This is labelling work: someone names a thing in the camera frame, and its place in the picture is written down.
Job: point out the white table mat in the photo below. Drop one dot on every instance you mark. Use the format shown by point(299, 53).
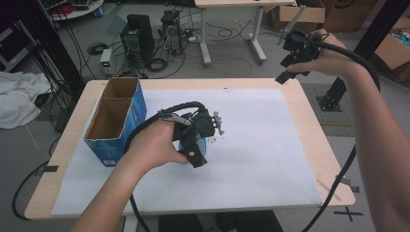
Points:
point(257, 154)

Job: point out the black metal post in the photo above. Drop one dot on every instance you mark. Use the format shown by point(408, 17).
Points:
point(58, 38)

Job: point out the white power supply unit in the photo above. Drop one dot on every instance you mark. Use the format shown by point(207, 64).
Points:
point(106, 61)

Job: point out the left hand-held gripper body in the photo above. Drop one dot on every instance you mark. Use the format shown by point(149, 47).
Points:
point(203, 122)

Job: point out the open cardboard box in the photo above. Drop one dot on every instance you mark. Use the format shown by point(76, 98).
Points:
point(309, 16)

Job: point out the dark crumbs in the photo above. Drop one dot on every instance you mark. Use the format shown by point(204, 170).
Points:
point(214, 140)

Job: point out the black tape cross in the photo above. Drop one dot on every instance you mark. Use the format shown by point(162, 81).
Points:
point(348, 213)

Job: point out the person's right hand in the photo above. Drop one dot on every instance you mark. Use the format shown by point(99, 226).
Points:
point(332, 58)

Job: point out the black computer tower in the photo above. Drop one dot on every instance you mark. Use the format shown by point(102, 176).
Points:
point(140, 35)

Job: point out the white cloth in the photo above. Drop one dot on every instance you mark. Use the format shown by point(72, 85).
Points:
point(16, 100)

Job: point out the person's left hand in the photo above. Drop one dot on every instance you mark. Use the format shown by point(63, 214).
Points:
point(154, 145)

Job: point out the white-legged desk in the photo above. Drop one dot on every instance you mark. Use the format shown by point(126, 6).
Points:
point(206, 32)

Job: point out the black tape strip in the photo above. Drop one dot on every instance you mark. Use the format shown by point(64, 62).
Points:
point(51, 168)

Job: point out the blue round container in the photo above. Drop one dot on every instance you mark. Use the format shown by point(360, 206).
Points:
point(201, 145)

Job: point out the grey computer tower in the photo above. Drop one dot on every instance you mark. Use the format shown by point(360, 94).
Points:
point(171, 30)

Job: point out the round white table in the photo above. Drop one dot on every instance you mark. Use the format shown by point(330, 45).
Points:
point(77, 9)

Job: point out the thin wooden stick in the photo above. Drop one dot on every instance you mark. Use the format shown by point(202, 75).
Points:
point(328, 190)

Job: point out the large cardboard box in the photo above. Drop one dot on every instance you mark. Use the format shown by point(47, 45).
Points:
point(348, 14)

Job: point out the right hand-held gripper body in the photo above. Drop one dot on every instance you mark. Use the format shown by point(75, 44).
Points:
point(303, 45)

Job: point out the cardboard box with blue contents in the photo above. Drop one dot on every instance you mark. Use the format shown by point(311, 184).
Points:
point(391, 51)

